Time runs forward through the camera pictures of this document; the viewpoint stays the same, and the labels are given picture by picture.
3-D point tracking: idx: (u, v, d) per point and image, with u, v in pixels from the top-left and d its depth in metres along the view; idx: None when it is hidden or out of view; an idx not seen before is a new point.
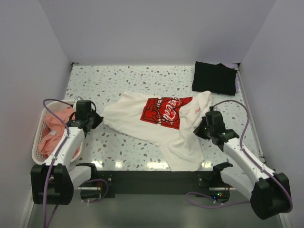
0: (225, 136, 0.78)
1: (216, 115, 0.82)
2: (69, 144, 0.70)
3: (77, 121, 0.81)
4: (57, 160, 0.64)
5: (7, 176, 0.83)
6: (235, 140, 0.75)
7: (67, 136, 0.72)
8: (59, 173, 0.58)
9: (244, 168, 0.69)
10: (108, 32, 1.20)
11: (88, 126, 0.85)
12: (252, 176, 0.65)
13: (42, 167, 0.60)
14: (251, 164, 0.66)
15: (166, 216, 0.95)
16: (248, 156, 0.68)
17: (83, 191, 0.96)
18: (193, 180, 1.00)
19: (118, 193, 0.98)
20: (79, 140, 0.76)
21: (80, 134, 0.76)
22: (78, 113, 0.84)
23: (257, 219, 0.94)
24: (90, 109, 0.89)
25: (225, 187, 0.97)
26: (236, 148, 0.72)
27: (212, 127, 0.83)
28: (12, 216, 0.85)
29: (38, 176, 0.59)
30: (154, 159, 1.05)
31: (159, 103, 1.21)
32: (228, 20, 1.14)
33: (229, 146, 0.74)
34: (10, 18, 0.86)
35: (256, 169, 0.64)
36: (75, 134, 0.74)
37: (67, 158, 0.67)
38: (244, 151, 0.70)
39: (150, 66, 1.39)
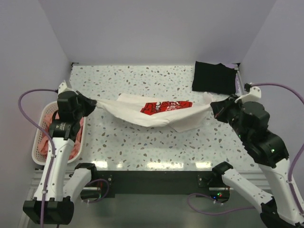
0: (272, 151, 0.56)
1: (262, 116, 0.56)
2: (58, 166, 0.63)
3: (61, 126, 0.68)
4: (48, 193, 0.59)
5: (7, 177, 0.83)
6: (284, 166, 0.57)
7: (53, 155, 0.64)
8: (54, 208, 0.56)
9: (279, 198, 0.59)
10: (109, 32, 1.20)
11: (76, 128, 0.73)
12: (286, 212, 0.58)
13: (35, 204, 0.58)
14: (291, 204, 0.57)
15: (166, 216, 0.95)
16: (294, 195, 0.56)
17: (83, 191, 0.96)
18: (193, 180, 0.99)
19: (118, 193, 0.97)
20: (68, 151, 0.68)
21: (69, 146, 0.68)
22: (61, 113, 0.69)
23: (257, 219, 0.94)
24: (76, 102, 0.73)
25: (225, 187, 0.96)
26: (283, 179, 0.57)
27: (253, 131, 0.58)
28: (13, 216, 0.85)
29: (32, 211, 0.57)
30: (154, 159, 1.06)
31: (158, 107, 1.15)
32: (228, 20, 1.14)
33: (274, 174, 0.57)
34: (11, 18, 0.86)
35: (295, 212, 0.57)
36: (62, 150, 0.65)
37: (59, 184, 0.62)
38: (292, 187, 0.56)
39: (150, 66, 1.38)
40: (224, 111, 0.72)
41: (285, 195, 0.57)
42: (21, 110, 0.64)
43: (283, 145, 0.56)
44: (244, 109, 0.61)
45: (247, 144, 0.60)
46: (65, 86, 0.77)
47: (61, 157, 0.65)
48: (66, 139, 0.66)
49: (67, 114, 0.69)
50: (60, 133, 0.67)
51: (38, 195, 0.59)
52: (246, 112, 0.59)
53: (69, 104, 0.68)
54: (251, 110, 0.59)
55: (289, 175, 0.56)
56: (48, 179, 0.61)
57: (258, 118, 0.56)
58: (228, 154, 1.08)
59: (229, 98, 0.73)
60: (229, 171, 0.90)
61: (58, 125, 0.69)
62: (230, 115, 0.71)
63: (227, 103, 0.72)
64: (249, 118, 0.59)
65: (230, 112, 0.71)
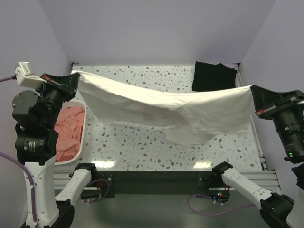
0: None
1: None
2: (42, 194, 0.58)
3: (28, 144, 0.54)
4: (41, 221, 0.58)
5: (7, 177, 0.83)
6: None
7: (33, 185, 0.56)
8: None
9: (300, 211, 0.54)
10: (109, 32, 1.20)
11: (52, 137, 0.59)
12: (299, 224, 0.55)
13: None
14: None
15: (166, 216, 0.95)
16: None
17: (84, 191, 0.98)
18: (193, 181, 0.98)
19: (118, 193, 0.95)
20: (50, 171, 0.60)
21: (49, 168, 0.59)
22: (25, 127, 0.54)
23: (256, 219, 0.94)
24: (40, 110, 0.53)
25: (225, 187, 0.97)
26: None
27: None
28: (13, 216, 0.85)
29: None
30: (154, 159, 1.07)
31: None
32: (228, 20, 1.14)
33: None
34: (11, 19, 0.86)
35: None
36: (42, 177, 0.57)
37: (49, 209, 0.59)
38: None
39: (150, 66, 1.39)
40: (273, 112, 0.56)
41: None
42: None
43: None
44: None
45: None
46: (23, 74, 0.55)
47: (43, 183, 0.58)
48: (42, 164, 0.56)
49: (33, 127, 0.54)
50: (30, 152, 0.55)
51: (30, 223, 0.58)
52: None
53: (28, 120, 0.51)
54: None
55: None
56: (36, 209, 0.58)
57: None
58: (228, 154, 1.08)
59: (292, 98, 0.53)
60: (229, 171, 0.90)
61: (26, 142, 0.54)
62: (280, 120, 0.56)
63: (286, 103, 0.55)
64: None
65: (281, 116, 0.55)
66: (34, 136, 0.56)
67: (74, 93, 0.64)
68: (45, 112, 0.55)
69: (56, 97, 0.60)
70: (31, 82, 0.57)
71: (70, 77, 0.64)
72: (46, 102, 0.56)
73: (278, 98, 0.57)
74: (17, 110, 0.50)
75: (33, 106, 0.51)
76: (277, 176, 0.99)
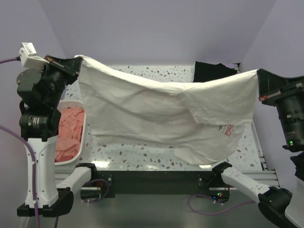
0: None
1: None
2: (43, 171, 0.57)
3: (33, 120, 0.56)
4: (40, 200, 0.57)
5: (7, 177, 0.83)
6: None
7: (35, 162, 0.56)
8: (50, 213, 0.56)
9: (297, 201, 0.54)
10: (109, 32, 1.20)
11: (56, 117, 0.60)
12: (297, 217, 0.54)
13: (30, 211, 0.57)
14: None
15: (166, 216, 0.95)
16: None
17: (83, 191, 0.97)
18: (193, 181, 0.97)
19: (118, 193, 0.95)
20: (52, 148, 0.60)
21: (52, 145, 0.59)
22: (30, 104, 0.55)
23: (256, 219, 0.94)
24: (44, 89, 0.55)
25: (225, 187, 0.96)
26: None
27: None
28: (12, 216, 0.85)
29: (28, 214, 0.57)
30: (154, 159, 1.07)
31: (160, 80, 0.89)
32: (228, 20, 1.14)
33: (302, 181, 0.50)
34: (11, 20, 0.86)
35: None
36: (43, 154, 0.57)
37: (49, 187, 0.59)
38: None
39: (150, 66, 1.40)
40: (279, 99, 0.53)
41: None
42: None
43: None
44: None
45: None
46: (26, 54, 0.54)
47: (45, 160, 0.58)
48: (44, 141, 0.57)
49: (36, 104, 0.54)
50: (33, 128, 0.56)
51: (29, 203, 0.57)
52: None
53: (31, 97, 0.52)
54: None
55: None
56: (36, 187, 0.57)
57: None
58: (228, 154, 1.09)
59: (298, 84, 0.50)
60: (228, 170, 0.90)
61: (30, 119, 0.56)
62: (284, 107, 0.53)
63: (291, 90, 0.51)
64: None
65: (286, 103, 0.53)
66: (39, 112, 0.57)
67: (77, 76, 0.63)
68: (48, 91, 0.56)
69: (58, 78, 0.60)
70: (34, 62, 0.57)
71: (73, 59, 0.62)
72: (49, 81, 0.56)
73: (284, 84, 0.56)
74: (19, 89, 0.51)
75: (39, 83, 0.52)
76: (277, 176, 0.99)
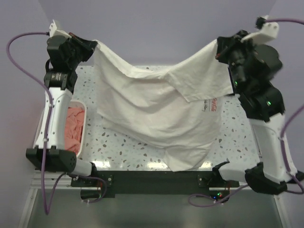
0: (267, 106, 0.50)
1: (272, 67, 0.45)
2: (57, 117, 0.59)
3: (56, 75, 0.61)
4: (50, 141, 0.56)
5: (7, 177, 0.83)
6: (279, 122, 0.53)
7: (52, 105, 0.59)
8: (56, 155, 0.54)
9: (268, 153, 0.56)
10: (109, 32, 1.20)
11: (73, 79, 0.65)
12: (273, 170, 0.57)
13: (38, 152, 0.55)
14: (280, 162, 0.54)
15: (166, 216, 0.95)
16: (283, 150, 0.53)
17: (84, 191, 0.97)
18: (193, 180, 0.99)
19: (118, 193, 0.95)
20: (67, 103, 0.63)
21: (68, 96, 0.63)
22: (53, 62, 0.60)
23: (257, 218, 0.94)
24: (67, 51, 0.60)
25: (225, 187, 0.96)
26: (274, 136, 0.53)
27: (255, 81, 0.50)
28: (13, 216, 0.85)
29: (34, 158, 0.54)
30: (154, 159, 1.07)
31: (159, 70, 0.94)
32: (228, 20, 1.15)
33: (267, 129, 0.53)
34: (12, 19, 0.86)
35: (283, 169, 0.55)
36: (60, 101, 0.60)
37: (60, 134, 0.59)
38: (282, 144, 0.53)
39: (150, 66, 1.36)
40: (225, 53, 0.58)
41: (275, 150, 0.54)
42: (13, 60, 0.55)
43: (281, 100, 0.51)
44: (257, 54, 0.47)
45: (242, 95, 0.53)
46: (55, 28, 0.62)
47: (61, 107, 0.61)
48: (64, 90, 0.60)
49: (60, 63, 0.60)
50: (54, 83, 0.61)
51: (39, 142, 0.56)
52: (258, 59, 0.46)
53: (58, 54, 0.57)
54: (264, 58, 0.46)
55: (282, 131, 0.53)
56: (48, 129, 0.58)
57: (270, 68, 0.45)
58: (228, 154, 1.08)
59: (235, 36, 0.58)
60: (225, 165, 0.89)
61: (53, 74, 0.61)
62: (231, 58, 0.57)
63: (232, 42, 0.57)
64: (257, 66, 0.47)
65: (232, 54, 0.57)
66: (60, 71, 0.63)
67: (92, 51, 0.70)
68: (70, 55, 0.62)
69: (77, 51, 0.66)
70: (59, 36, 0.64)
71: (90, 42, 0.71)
72: (71, 46, 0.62)
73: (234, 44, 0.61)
74: (49, 47, 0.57)
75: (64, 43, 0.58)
76: None
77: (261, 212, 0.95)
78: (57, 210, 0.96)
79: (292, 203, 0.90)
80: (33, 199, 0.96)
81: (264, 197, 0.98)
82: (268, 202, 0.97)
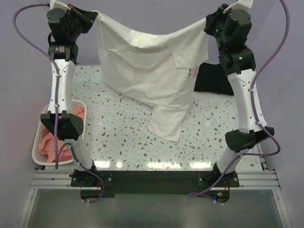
0: (239, 61, 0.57)
1: (243, 24, 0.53)
2: (65, 85, 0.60)
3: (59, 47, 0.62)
4: (61, 107, 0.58)
5: (7, 176, 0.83)
6: (250, 75, 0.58)
7: (58, 75, 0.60)
8: (68, 118, 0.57)
9: (240, 105, 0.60)
10: None
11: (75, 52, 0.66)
12: (244, 122, 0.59)
13: (51, 116, 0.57)
14: (249, 110, 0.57)
15: (166, 216, 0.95)
16: (252, 99, 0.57)
17: (83, 191, 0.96)
18: (193, 180, 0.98)
19: (118, 193, 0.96)
20: (72, 74, 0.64)
21: (72, 67, 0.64)
22: (55, 34, 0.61)
23: (257, 219, 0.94)
24: (67, 23, 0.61)
25: (226, 187, 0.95)
26: (244, 86, 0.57)
27: (232, 39, 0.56)
28: (13, 216, 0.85)
29: (47, 122, 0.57)
30: (154, 159, 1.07)
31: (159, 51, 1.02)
32: None
33: (238, 80, 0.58)
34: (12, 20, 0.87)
35: (252, 120, 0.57)
36: (66, 71, 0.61)
37: (68, 100, 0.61)
38: (251, 94, 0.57)
39: None
40: (211, 22, 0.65)
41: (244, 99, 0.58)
42: (20, 34, 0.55)
43: (252, 57, 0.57)
44: (232, 14, 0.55)
45: (220, 52, 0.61)
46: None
47: (66, 78, 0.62)
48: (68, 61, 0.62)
49: (61, 35, 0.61)
50: (59, 55, 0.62)
51: (51, 109, 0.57)
52: (231, 18, 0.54)
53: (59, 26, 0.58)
54: (237, 17, 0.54)
55: (252, 82, 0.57)
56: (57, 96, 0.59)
57: (241, 26, 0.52)
58: None
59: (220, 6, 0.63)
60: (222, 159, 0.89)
61: (57, 47, 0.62)
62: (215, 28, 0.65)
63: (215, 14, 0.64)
64: (231, 24, 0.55)
65: (216, 24, 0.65)
66: (62, 43, 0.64)
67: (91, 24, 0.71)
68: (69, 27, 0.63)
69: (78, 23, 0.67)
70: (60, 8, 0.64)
71: (90, 13, 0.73)
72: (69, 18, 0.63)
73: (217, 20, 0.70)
74: (50, 20, 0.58)
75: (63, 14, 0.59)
76: (277, 176, 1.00)
77: (261, 212, 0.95)
78: (57, 210, 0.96)
79: (292, 203, 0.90)
80: (33, 199, 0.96)
81: (264, 198, 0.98)
82: (268, 202, 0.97)
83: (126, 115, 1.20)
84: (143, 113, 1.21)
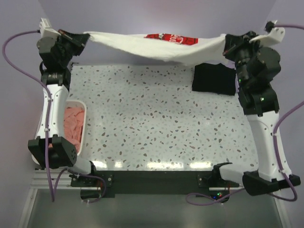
0: (261, 102, 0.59)
1: (270, 67, 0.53)
2: (56, 110, 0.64)
3: (52, 75, 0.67)
4: (51, 131, 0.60)
5: (8, 176, 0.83)
6: (272, 118, 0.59)
7: (50, 99, 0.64)
8: (59, 141, 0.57)
9: (261, 150, 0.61)
10: (109, 32, 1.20)
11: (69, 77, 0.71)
12: (265, 168, 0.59)
13: (40, 141, 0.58)
14: (272, 158, 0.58)
15: (166, 216, 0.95)
16: (275, 147, 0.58)
17: (84, 191, 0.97)
18: (193, 180, 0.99)
19: (118, 193, 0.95)
20: (64, 99, 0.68)
21: (65, 91, 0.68)
22: (46, 63, 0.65)
23: (257, 218, 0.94)
24: (58, 51, 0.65)
25: (225, 187, 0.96)
26: (266, 130, 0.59)
27: (254, 80, 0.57)
28: (13, 216, 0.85)
29: (37, 150, 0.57)
30: (154, 159, 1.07)
31: (161, 36, 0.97)
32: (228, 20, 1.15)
33: (261, 123, 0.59)
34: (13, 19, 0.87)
35: (274, 167, 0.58)
36: (58, 95, 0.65)
37: (60, 125, 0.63)
38: (274, 140, 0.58)
39: (149, 66, 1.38)
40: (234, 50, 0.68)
41: (267, 146, 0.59)
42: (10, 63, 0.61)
43: (275, 98, 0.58)
44: (260, 55, 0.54)
45: (242, 90, 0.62)
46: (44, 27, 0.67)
47: (59, 102, 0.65)
48: (61, 85, 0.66)
49: (54, 64, 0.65)
50: (51, 82, 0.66)
51: (41, 133, 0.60)
52: (259, 59, 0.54)
53: (51, 56, 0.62)
54: (265, 58, 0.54)
55: (274, 127, 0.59)
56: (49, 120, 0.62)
57: (268, 69, 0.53)
58: (228, 154, 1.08)
59: (245, 36, 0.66)
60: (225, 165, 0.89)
61: (50, 74, 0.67)
62: (238, 56, 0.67)
63: (242, 41, 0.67)
64: (258, 65, 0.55)
65: (239, 53, 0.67)
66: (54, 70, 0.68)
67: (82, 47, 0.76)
68: (61, 54, 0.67)
69: (68, 48, 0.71)
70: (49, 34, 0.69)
71: (81, 35, 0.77)
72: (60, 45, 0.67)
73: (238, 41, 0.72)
74: (42, 51, 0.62)
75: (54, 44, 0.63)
76: None
77: (261, 212, 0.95)
78: (57, 211, 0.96)
79: (292, 203, 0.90)
80: (33, 199, 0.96)
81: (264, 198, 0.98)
82: (268, 202, 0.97)
83: (125, 116, 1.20)
84: (143, 113, 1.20)
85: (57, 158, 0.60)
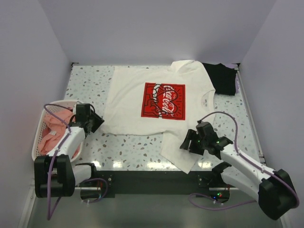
0: (220, 145, 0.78)
1: (206, 126, 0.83)
2: (71, 139, 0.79)
3: (77, 123, 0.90)
4: (61, 151, 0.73)
5: (8, 176, 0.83)
6: (230, 147, 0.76)
7: (69, 132, 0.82)
8: (63, 161, 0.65)
9: (243, 170, 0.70)
10: (108, 32, 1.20)
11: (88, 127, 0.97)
12: (255, 178, 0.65)
13: (45, 159, 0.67)
14: (250, 167, 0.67)
15: (165, 216, 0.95)
16: (246, 159, 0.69)
17: (83, 191, 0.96)
18: (193, 180, 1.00)
19: (118, 193, 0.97)
20: (79, 139, 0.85)
21: (80, 133, 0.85)
22: (78, 116, 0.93)
23: (257, 219, 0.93)
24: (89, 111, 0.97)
25: (225, 187, 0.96)
26: (232, 154, 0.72)
27: (205, 137, 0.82)
28: (13, 216, 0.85)
29: (42, 166, 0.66)
30: (154, 159, 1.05)
31: (156, 97, 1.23)
32: (228, 20, 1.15)
33: (226, 154, 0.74)
34: (12, 19, 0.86)
35: (257, 172, 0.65)
36: (76, 132, 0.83)
37: (69, 150, 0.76)
38: (242, 156, 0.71)
39: (149, 66, 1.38)
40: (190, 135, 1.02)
41: (239, 162, 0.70)
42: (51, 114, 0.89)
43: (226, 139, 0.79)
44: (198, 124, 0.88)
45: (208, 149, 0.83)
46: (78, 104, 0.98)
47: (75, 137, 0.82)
48: (80, 127, 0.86)
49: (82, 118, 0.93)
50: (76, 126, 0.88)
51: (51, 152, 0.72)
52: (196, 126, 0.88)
53: (84, 109, 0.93)
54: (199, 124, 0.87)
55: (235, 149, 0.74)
56: (62, 144, 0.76)
57: (203, 127, 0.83)
58: None
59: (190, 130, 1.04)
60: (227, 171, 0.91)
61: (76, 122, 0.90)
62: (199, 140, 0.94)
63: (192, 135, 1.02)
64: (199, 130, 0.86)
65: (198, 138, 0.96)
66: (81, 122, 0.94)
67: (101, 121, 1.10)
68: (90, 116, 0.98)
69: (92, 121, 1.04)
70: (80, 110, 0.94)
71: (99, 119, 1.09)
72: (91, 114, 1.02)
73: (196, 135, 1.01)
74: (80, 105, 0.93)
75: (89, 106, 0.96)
76: None
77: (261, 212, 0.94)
78: (57, 210, 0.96)
79: None
80: (33, 199, 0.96)
81: None
82: None
83: (126, 114, 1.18)
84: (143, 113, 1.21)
85: (56, 186, 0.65)
